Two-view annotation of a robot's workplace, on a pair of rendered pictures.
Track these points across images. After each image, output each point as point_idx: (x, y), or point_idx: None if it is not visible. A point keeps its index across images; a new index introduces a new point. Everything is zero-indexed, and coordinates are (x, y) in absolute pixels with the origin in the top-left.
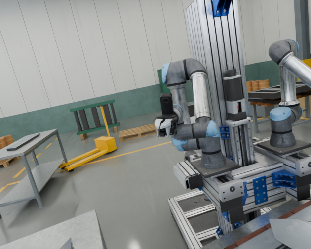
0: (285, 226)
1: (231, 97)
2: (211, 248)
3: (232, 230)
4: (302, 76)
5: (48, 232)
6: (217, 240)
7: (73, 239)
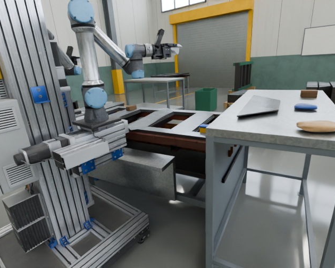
0: (134, 127)
1: (59, 61)
2: (147, 162)
3: (125, 160)
4: (64, 55)
5: (253, 129)
6: (137, 162)
7: (235, 120)
